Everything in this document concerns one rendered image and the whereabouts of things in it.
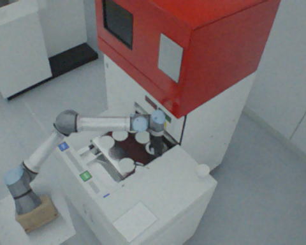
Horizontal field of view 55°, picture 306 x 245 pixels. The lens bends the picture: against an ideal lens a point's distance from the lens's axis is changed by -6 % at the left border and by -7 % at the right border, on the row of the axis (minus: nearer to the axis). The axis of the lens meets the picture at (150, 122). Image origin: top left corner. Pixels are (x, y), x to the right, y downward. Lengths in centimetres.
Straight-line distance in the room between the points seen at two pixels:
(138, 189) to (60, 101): 206
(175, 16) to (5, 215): 145
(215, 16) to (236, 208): 191
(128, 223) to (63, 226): 40
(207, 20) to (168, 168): 88
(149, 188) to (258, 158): 173
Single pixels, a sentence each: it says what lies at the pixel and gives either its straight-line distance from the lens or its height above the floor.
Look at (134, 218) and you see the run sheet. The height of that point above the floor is 97.
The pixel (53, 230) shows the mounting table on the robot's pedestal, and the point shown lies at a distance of 186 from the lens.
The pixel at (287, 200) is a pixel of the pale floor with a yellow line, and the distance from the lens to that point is 313.
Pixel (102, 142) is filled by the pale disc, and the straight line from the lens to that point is 201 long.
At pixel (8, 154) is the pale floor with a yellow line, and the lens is 328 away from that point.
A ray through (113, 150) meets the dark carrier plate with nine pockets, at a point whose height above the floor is 90.
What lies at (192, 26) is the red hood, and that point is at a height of 182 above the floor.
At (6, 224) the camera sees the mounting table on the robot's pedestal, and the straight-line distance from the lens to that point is 196.
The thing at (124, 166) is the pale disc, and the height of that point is 90.
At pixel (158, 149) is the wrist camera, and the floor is 106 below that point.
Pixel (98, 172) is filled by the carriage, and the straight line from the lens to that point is 191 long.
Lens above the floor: 251
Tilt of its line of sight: 50 degrees down
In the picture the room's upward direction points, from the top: 4 degrees clockwise
